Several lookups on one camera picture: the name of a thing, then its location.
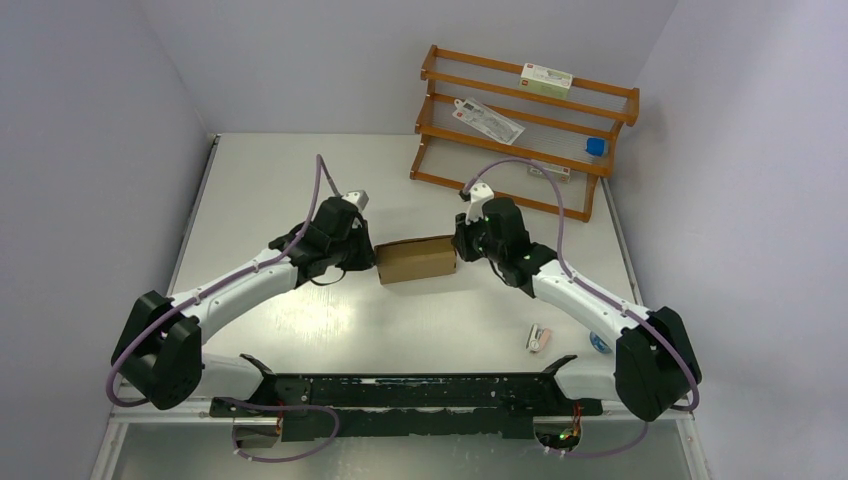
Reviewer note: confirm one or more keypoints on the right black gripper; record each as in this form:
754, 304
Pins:
462, 232

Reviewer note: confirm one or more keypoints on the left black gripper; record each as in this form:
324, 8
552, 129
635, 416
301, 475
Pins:
366, 257

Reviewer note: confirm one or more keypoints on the brown cardboard box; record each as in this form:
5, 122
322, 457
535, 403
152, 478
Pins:
415, 259

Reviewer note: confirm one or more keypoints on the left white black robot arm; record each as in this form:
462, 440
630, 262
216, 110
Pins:
160, 350

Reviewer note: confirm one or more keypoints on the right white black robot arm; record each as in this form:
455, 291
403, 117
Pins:
649, 366

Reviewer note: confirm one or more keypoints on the small white box lower shelf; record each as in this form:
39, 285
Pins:
560, 173

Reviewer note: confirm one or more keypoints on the white green box top shelf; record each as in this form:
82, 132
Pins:
545, 81

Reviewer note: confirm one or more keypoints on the orange wooden shelf rack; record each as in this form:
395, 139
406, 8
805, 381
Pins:
450, 152

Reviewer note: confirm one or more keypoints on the small pink white stapler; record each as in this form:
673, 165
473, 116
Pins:
538, 337

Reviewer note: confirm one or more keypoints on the clear plastic packet with label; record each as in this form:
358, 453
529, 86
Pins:
486, 121

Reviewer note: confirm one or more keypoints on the blue cap bottle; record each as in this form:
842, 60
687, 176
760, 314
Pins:
596, 146

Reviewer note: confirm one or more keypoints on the blue white round tin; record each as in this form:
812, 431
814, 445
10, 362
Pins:
599, 345

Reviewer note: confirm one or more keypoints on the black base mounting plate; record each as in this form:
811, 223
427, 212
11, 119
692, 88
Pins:
424, 404

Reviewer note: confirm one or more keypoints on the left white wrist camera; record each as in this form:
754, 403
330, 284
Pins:
358, 198

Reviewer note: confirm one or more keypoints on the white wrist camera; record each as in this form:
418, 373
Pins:
358, 198
479, 194

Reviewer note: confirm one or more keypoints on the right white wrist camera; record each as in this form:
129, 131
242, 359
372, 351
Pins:
479, 194

